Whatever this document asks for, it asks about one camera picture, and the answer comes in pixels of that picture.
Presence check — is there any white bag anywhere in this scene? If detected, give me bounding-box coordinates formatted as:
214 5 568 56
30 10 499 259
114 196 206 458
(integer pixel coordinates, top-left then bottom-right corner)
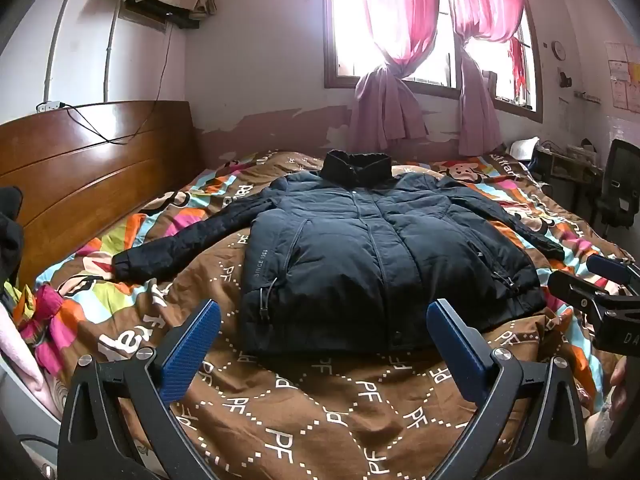
511 137 540 159

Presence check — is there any colourful pink pillow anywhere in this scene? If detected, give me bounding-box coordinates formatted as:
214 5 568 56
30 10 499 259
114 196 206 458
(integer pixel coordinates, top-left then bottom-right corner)
4 281 67 377

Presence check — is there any white wall pipe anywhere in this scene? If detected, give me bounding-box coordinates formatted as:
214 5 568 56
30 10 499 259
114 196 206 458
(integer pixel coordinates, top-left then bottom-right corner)
101 7 124 104
42 0 85 104

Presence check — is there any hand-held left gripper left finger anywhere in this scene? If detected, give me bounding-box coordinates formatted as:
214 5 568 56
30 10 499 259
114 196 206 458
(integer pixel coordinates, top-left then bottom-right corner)
57 299 223 480

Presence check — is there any black office chair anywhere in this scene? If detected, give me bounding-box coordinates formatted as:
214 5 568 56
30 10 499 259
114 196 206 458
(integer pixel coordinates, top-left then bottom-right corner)
595 138 640 231

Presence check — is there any red window decoration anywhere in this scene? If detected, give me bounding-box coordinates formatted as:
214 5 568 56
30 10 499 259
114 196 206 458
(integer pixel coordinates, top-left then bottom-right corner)
506 36 529 102

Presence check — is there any pale pink blanket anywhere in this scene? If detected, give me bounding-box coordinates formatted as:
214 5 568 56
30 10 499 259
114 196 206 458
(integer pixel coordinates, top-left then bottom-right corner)
0 304 47 403

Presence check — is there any wall poster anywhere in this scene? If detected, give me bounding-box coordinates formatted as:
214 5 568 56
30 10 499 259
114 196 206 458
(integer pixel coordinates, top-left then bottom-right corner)
605 41 640 109

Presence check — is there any pink curtain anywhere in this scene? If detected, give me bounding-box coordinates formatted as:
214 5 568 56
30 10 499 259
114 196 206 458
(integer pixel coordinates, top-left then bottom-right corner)
440 0 526 158
347 0 442 152

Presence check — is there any brown printed bed cover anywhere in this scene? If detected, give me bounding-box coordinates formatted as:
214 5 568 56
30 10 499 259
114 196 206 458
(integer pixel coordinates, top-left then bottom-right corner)
10 147 626 480

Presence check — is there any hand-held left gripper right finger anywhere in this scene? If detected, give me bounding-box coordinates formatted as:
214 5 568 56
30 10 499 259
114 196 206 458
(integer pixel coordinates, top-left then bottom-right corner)
425 299 591 480

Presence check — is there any dark wall shelf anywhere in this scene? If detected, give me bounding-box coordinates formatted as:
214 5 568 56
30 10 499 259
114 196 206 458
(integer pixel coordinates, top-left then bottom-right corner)
122 0 202 31

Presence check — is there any dark navy padded jacket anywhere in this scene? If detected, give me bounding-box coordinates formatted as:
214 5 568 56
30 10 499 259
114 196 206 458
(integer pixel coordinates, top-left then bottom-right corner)
112 150 566 361

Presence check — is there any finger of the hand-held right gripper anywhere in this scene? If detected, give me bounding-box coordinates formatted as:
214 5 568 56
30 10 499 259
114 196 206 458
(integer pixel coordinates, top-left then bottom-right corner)
586 254 640 291
547 271 640 321

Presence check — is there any person's right hand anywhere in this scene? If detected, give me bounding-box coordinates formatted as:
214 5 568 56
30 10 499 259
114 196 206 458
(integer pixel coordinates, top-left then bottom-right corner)
611 357 640 413

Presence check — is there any cluttered desk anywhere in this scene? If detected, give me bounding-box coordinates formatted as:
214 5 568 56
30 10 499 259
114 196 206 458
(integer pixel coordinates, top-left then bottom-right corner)
529 140 604 213

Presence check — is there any black cable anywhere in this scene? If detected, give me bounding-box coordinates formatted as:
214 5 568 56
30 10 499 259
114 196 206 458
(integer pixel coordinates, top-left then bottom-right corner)
60 22 175 146

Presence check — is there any wooden headboard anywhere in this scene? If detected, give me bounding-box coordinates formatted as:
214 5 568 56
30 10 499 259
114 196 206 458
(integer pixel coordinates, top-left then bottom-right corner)
0 100 203 286

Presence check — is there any dark cloth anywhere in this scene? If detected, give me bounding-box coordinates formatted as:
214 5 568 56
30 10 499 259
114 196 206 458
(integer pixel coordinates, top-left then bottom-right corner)
0 186 26 287

